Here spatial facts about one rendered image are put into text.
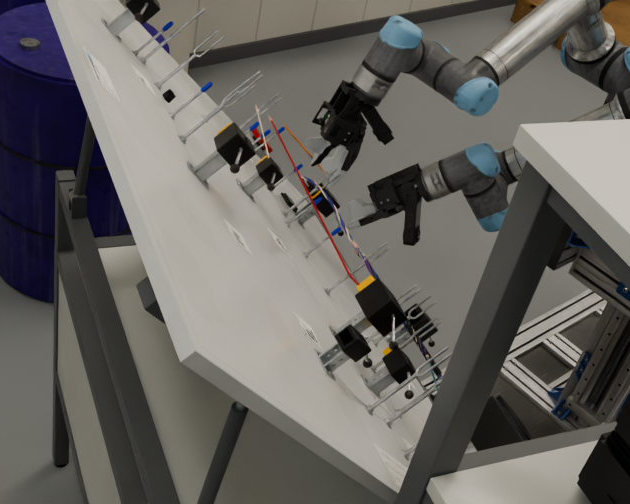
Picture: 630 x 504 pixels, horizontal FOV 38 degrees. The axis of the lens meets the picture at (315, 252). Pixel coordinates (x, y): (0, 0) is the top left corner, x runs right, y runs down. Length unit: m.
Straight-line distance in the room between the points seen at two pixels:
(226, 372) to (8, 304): 2.43
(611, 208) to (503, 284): 0.15
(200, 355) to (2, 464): 1.99
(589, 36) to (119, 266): 1.22
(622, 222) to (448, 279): 3.03
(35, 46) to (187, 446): 1.49
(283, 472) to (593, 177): 1.19
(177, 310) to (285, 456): 0.98
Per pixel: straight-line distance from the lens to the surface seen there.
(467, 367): 0.85
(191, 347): 0.81
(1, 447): 2.82
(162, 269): 0.89
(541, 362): 3.13
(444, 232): 3.93
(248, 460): 1.78
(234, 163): 1.30
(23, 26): 3.02
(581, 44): 2.28
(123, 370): 1.63
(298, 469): 1.78
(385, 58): 1.76
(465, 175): 1.90
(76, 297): 2.06
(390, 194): 1.94
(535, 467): 1.01
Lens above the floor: 2.17
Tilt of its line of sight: 37 degrees down
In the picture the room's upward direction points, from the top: 13 degrees clockwise
